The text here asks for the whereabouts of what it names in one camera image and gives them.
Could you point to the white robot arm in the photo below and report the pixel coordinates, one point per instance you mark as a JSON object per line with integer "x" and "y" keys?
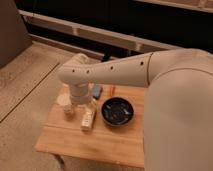
{"x": 178, "y": 107}

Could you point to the orange red pen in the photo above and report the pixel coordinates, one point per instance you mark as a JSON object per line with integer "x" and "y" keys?
{"x": 112, "y": 89}

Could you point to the blue sponge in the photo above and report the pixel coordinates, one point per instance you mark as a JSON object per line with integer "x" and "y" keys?
{"x": 96, "y": 91}

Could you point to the black bowl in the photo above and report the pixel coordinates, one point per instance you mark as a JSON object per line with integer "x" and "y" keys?
{"x": 117, "y": 111}

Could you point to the white lying bottle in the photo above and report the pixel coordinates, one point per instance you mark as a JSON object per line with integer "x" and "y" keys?
{"x": 88, "y": 119}

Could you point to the wooden side table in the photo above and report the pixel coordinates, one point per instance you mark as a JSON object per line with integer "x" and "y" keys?
{"x": 117, "y": 145}

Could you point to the clear plastic cup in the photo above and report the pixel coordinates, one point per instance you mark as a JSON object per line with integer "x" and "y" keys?
{"x": 63, "y": 100}

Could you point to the grey cabinet corner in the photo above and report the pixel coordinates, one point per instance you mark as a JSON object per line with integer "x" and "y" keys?
{"x": 14, "y": 37}

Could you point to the white wall railing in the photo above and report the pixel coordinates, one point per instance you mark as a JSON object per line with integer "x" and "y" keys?
{"x": 95, "y": 34}

